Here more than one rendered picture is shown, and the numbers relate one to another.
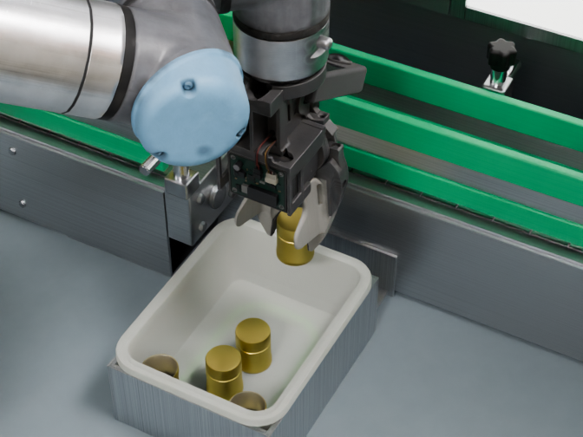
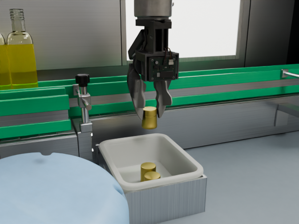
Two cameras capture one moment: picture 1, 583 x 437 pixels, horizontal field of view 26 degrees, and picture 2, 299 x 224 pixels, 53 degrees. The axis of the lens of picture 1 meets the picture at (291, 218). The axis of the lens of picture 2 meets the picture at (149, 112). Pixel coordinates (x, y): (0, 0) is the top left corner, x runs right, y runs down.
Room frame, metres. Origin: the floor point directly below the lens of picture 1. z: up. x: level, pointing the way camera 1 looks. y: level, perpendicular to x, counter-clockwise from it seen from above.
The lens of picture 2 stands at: (0.41, 0.48, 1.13)
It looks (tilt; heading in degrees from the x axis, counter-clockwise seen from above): 18 degrees down; 311
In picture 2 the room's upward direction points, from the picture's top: straight up
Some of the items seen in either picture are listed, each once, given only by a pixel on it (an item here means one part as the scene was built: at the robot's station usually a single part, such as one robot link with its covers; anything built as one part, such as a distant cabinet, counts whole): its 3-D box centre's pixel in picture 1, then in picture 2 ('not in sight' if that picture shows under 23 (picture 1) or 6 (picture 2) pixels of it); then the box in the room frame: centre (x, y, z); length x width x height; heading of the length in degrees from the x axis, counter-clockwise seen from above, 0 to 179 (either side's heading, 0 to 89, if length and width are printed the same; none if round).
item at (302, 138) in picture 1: (278, 124); (154, 50); (0.81, 0.01, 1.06); 0.09 x 0.08 x 0.12; 151
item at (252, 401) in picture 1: (247, 420); not in sight; (0.72, 0.04, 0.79); 0.04 x 0.04 x 0.04
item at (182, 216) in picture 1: (205, 190); (83, 138); (0.97, 0.09, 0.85); 0.09 x 0.04 x 0.07; 152
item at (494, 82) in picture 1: (502, 90); not in sight; (1.01, -0.21, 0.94); 0.07 x 0.04 x 0.13; 152
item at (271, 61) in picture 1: (284, 39); (154, 8); (0.82, 0.01, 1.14); 0.08 x 0.08 x 0.05
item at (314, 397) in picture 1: (261, 328); (142, 170); (0.83, 0.03, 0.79); 0.27 x 0.17 x 0.08; 152
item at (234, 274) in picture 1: (248, 341); (147, 172); (0.81, 0.04, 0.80); 0.22 x 0.17 x 0.09; 152
